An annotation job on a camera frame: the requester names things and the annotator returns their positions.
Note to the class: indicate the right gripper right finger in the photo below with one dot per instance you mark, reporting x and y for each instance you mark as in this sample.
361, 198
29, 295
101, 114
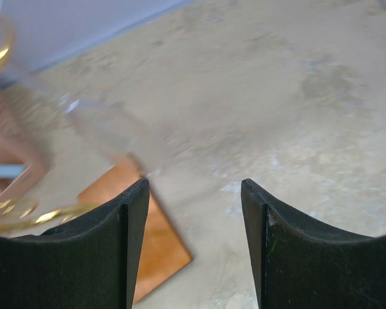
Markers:
300, 262

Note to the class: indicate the peach plastic desk organizer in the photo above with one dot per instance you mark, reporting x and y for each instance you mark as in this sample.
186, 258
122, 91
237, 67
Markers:
17, 148

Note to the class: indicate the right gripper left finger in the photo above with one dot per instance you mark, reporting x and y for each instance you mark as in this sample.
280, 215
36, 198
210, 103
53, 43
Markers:
89, 262

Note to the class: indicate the blue eraser case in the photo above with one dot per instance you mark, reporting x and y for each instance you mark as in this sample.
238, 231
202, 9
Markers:
11, 171

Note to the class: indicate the gold wire wine glass rack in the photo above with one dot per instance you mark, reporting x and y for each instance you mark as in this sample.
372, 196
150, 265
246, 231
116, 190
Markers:
163, 251

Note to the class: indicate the clear wine glass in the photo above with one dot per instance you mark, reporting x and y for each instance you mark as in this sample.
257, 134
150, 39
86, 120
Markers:
116, 133

